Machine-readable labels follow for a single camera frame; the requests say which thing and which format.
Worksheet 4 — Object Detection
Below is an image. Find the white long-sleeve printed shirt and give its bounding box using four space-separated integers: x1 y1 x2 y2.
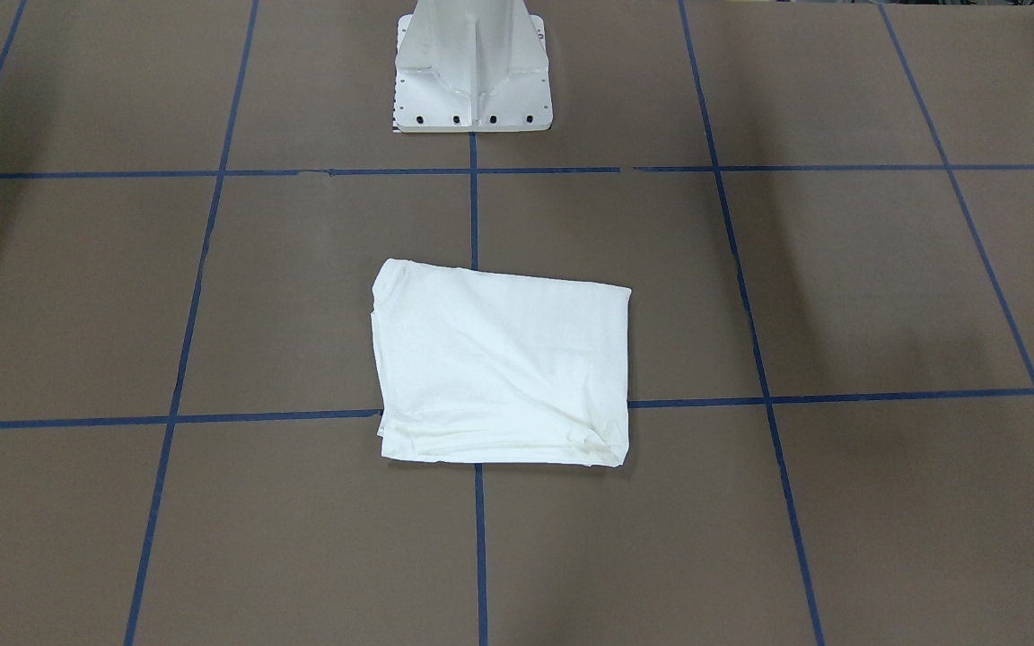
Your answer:
370 260 632 467

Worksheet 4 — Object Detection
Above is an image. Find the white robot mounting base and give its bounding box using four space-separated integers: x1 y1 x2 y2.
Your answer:
391 1 554 134

